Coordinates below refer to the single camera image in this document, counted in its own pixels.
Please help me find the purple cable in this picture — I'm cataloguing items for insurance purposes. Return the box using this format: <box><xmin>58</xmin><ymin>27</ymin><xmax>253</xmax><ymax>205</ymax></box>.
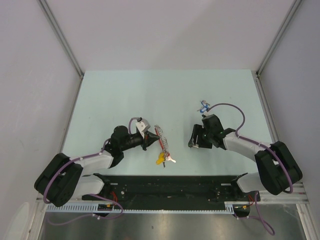
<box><xmin>43</xmin><ymin>116</ymin><xmax>143</xmax><ymax>205</ymax></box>
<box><xmin>207</xmin><ymin>102</ymin><xmax>295</xmax><ymax>195</ymax></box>

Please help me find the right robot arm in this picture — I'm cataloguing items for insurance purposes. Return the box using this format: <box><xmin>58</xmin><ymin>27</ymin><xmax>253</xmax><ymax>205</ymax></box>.
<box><xmin>188</xmin><ymin>114</ymin><xmax>303</xmax><ymax>201</ymax></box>

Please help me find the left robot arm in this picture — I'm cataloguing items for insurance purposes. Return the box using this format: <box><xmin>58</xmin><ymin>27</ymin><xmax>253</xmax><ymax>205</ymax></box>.
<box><xmin>34</xmin><ymin>125</ymin><xmax>160</xmax><ymax>207</ymax></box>

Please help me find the aluminium frame post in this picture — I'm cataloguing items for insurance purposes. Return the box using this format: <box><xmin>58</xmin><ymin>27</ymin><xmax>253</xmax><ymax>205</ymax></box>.
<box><xmin>36</xmin><ymin>0</ymin><xmax>85</xmax><ymax>80</ymax></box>
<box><xmin>255</xmin><ymin>0</ymin><xmax>304</xmax><ymax>77</ymax></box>

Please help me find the white slotted cable duct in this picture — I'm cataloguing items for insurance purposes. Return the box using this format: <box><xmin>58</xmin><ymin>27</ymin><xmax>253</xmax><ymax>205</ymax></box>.
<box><xmin>46</xmin><ymin>201</ymin><xmax>251</xmax><ymax>215</ymax></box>

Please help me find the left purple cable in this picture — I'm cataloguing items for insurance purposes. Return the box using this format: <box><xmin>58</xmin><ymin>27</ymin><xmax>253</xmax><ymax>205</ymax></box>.
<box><xmin>43</xmin><ymin>116</ymin><xmax>143</xmax><ymax>205</ymax></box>

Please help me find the red handled key organizer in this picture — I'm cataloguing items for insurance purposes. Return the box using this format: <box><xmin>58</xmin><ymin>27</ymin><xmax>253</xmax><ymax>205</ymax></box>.
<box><xmin>154</xmin><ymin>125</ymin><xmax>169</xmax><ymax>153</ymax></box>

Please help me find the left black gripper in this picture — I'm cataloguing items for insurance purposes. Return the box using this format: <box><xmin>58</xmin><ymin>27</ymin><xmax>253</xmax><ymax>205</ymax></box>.
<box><xmin>120</xmin><ymin>130</ymin><xmax>159</xmax><ymax>152</ymax></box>

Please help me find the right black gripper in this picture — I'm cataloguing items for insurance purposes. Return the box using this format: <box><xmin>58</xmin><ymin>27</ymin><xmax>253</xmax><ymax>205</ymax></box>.
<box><xmin>188</xmin><ymin>124</ymin><xmax>213</xmax><ymax>149</ymax></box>

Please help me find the right aluminium frame post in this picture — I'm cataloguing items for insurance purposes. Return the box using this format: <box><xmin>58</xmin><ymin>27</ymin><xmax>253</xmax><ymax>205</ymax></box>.
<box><xmin>255</xmin><ymin>0</ymin><xmax>304</xmax><ymax>77</ymax></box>

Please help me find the blue tagged key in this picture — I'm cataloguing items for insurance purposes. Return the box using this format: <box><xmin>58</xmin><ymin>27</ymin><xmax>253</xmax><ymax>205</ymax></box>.
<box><xmin>197</xmin><ymin>100</ymin><xmax>210</xmax><ymax>114</ymax></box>

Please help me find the left aluminium frame post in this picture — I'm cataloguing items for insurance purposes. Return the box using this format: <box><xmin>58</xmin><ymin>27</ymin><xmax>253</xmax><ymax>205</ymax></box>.
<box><xmin>36</xmin><ymin>0</ymin><xmax>85</xmax><ymax>80</ymax></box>

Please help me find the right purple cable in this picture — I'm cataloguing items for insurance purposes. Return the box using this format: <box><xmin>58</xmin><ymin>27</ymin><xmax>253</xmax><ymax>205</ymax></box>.
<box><xmin>207</xmin><ymin>102</ymin><xmax>295</xmax><ymax>195</ymax></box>

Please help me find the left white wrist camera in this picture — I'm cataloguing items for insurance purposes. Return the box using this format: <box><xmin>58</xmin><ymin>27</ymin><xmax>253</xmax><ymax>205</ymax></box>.
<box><xmin>135</xmin><ymin>117</ymin><xmax>151</xmax><ymax>139</ymax></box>

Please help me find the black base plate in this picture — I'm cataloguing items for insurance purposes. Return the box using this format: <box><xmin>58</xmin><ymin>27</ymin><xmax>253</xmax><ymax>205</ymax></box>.
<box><xmin>82</xmin><ymin>175</ymin><xmax>255</xmax><ymax>211</ymax></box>

